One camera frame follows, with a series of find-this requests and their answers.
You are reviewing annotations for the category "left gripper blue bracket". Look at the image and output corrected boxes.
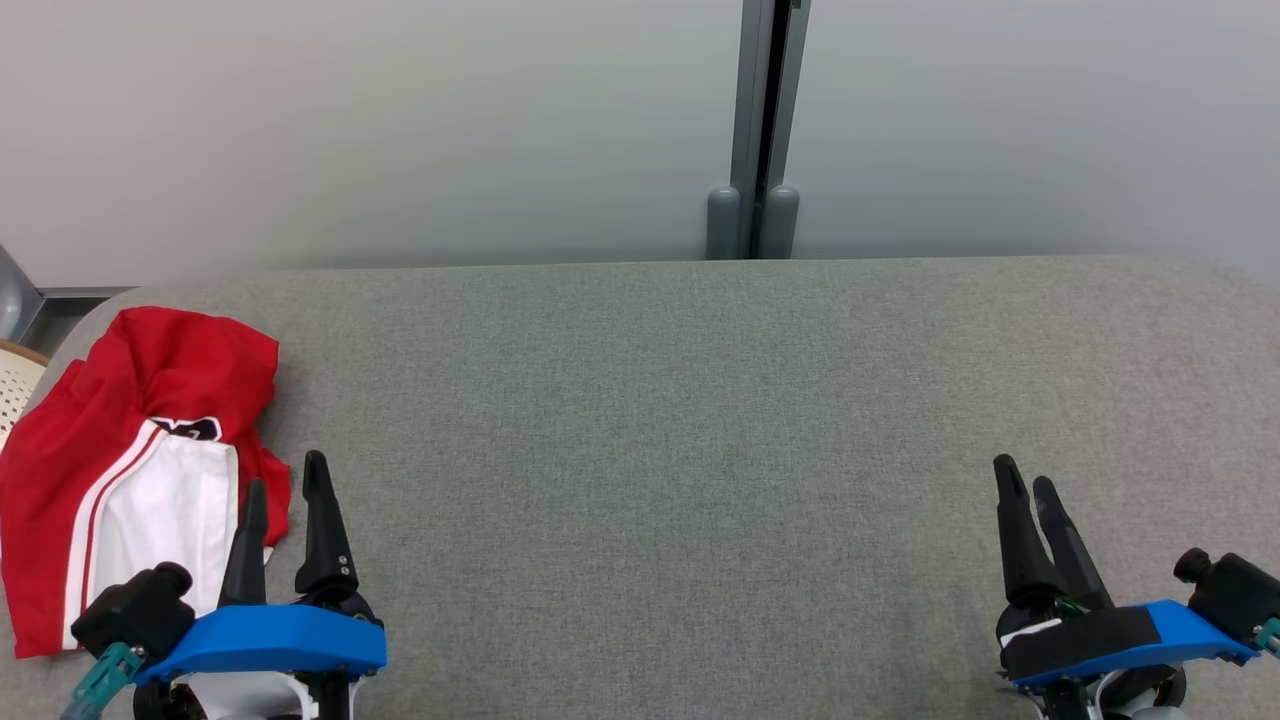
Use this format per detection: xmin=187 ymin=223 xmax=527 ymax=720
xmin=135 ymin=450 xmax=388 ymax=720

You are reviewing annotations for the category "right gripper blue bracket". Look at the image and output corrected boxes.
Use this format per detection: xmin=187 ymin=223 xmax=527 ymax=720
xmin=993 ymin=454 xmax=1259 ymax=720

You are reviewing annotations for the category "red shirt with white sleeves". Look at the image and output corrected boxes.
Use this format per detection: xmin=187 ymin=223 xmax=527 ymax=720
xmin=0 ymin=340 xmax=293 ymax=661

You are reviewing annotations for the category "grey metal shelf rack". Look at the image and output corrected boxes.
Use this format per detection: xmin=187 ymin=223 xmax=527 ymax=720
xmin=0 ymin=245 xmax=136 ymax=346

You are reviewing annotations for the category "grey partition post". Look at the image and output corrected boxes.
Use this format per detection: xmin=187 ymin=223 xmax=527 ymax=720
xmin=706 ymin=0 xmax=813 ymax=261

